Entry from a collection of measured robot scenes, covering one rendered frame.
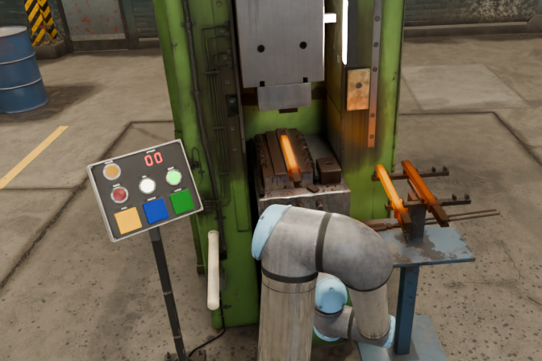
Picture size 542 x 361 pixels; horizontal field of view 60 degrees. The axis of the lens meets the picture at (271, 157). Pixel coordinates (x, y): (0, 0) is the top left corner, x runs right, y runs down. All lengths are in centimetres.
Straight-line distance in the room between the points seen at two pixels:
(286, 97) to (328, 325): 82
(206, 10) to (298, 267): 114
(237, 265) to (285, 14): 123
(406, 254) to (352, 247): 110
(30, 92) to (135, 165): 452
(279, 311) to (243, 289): 149
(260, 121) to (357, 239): 149
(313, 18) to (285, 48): 14
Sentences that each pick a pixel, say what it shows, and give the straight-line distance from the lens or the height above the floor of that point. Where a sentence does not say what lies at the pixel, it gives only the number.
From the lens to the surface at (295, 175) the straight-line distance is 183.
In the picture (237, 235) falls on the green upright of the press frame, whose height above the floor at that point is 60.
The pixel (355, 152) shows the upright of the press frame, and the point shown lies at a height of 98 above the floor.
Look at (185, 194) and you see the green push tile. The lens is 175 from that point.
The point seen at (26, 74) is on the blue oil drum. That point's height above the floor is 42.
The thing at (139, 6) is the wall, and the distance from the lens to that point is 808.
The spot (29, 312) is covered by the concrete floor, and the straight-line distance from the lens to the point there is 310.
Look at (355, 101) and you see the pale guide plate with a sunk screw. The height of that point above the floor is 123.
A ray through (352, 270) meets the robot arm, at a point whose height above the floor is 135.
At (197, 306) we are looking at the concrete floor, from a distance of 276.
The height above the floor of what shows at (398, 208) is 98.
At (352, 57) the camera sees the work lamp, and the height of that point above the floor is 141.
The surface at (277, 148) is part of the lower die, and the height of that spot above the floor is 99.
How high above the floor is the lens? 194
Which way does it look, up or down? 28 degrees down
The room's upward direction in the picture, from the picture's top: 4 degrees counter-clockwise
